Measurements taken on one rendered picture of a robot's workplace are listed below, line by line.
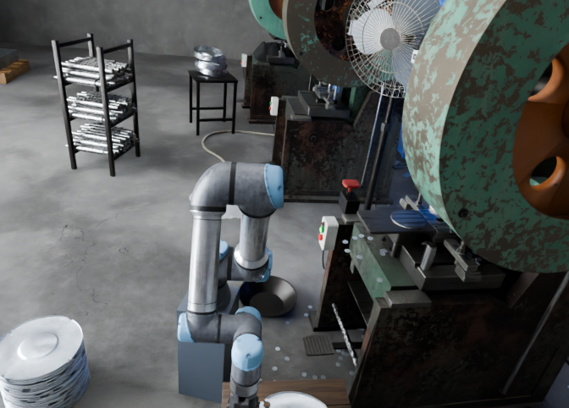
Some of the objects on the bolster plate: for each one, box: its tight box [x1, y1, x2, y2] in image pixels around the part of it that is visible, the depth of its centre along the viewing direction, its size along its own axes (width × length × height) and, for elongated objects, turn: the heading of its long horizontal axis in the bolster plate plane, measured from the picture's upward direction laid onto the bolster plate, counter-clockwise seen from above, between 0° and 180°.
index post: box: [420, 243, 438, 270], centre depth 136 cm, size 3×3×10 cm
